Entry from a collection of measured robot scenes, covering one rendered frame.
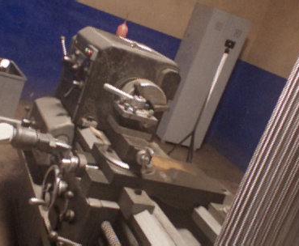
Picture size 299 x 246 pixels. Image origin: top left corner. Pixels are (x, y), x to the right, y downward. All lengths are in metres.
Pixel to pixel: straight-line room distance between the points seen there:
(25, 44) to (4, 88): 1.40
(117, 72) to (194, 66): 3.47
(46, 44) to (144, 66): 3.34
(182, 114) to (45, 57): 1.90
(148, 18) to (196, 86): 1.08
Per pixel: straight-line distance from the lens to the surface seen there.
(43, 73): 5.95
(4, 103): 4.58
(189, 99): 6.09
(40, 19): 5.81
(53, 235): 1.83
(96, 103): 2.60
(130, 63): 2.60
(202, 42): 5.96
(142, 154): 1.88
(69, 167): 1.95
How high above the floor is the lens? 1.57
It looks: 13 degrees down
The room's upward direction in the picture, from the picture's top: 21 degrees clockwise
